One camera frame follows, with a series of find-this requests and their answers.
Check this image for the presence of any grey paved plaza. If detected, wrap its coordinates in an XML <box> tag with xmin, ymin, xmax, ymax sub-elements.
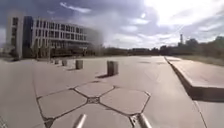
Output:
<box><xmin>0</xmin><ymin>55</ymin><xmax>224</xmax><ymax>128</ymax></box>

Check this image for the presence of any robot's own part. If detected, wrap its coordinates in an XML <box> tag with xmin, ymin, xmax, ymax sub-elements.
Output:
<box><xmin>71</xmin><ymin>113</ymin><xmax>88</xmax><ymax>128</ymax></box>
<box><xmin>136</xmin><ymin>112</ymin><xmax>153</xmax><ymax>128</ymax></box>

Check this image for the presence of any row of trees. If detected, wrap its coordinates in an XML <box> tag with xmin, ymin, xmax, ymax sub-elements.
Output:
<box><xmin>84</xmin><ymin>34</ymin><xmax>224</xmax><ymax>61</ymax></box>

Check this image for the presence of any grey glass-fronted building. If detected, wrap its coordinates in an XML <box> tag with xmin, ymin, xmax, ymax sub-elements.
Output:
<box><xmin>4</xmin><ymin>15</ymin><xmax>103</xmax><ymax>59</ymax></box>

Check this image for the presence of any raised concrete platform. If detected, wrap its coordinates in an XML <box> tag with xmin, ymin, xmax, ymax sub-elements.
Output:
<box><xmin>164</xmin><ymin>55</ymin><xmax>224</xmax><ymax>103</ymax></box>

